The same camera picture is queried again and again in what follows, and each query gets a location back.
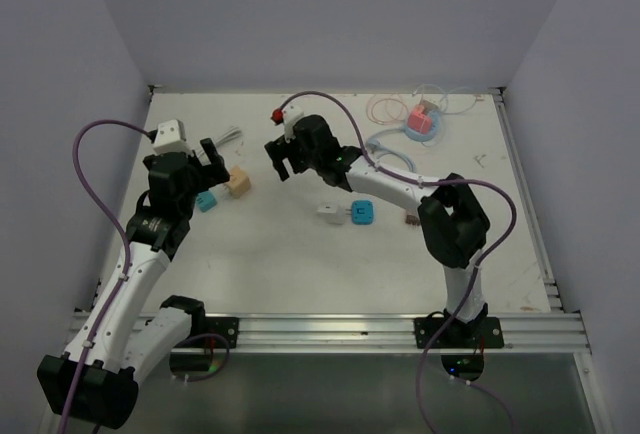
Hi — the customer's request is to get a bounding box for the pink cube plug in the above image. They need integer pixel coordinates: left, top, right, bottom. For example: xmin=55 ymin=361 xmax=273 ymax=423
xmin=406 ymin=105 xmax=434 ymax=136

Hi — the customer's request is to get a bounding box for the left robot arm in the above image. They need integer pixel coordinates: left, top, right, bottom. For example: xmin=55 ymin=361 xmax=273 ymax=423
xmin=37 ymin=138 xmax=230 ymax=432

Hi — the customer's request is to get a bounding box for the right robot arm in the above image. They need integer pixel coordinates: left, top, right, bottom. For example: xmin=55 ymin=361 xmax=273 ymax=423
xmin=265 ymin=109 xmax=490 ymax=347

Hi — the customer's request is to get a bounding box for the right side aluminium rail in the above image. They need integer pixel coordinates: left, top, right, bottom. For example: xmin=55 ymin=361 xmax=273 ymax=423
xmin=490 ymin=88 xmax=565 ymax=313

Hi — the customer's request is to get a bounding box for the light blue cord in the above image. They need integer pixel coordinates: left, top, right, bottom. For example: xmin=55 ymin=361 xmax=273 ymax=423
xmin=365 ymin=113 xmax=449 ymax=175

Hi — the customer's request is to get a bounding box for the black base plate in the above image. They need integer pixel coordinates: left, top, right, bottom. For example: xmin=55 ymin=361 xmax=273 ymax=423
xmin=413 ymin=309 xmax=505 ymax=349
xmin=204 ymin=316 xmax=240 ymax=349

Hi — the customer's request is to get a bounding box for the aluminium rail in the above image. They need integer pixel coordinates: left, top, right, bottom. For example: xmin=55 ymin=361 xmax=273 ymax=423
xmin=490 ymin=88 xmax=565 ymax=313
xmin=62 ymin=312 xmax=591 ymax=355

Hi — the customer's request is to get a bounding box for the teal power strip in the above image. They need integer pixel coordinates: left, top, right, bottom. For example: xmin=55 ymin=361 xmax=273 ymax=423
xmin=195 ymin=190 xmax=218 ymax=213

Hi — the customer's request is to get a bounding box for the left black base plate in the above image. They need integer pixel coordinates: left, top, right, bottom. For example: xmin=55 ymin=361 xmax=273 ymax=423
xmin=204 ymin=316 xmax=240 ymax=349

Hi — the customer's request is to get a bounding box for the white charger plug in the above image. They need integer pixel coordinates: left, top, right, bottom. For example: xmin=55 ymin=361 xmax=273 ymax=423
xmin=316 ymin=203 xmax=351 ymax=225

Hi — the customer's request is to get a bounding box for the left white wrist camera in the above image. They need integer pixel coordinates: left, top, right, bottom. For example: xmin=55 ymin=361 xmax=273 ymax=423
xmin=152 ymin=119 xmax=191 ymax=155

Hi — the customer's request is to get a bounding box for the white power strip cord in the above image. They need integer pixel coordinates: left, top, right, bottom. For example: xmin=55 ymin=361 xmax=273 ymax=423
xmin=197 ymin=126 xmax=246 ymax=155

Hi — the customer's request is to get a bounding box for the aluminium front rail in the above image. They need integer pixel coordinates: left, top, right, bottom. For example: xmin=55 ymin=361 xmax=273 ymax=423
xmin=62 ymin=312 xmax=591 ymax=355

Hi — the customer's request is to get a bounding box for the tan wooden socket cube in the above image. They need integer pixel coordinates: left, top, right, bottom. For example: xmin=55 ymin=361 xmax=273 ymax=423
xmin=225 ymin=166 xmax=251 ymax=199

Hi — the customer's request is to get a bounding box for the blue square adapter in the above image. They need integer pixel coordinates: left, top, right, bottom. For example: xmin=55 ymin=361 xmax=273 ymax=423
xmin=350 ymin=199 xmax=375 ymax=226

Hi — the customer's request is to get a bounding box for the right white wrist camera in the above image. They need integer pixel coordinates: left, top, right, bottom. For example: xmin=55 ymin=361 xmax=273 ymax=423
xmin=271 ymin=105 xmax=305 ymax=141

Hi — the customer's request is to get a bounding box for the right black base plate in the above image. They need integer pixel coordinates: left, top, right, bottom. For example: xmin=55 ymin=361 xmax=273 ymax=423
xmin=413 ymin=309 xmax=505 ymax=349

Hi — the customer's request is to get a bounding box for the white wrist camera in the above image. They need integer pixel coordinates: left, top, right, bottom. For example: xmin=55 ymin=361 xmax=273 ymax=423
xmin=152 ymin=119 xmax=191 ymax=155
xmin=271 ymin=105 xmax=305 ymax=141

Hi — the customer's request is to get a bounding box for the light blue round socket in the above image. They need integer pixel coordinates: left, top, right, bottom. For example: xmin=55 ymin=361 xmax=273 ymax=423
xmin=403 ymin=111 xmax=445 ymax=145

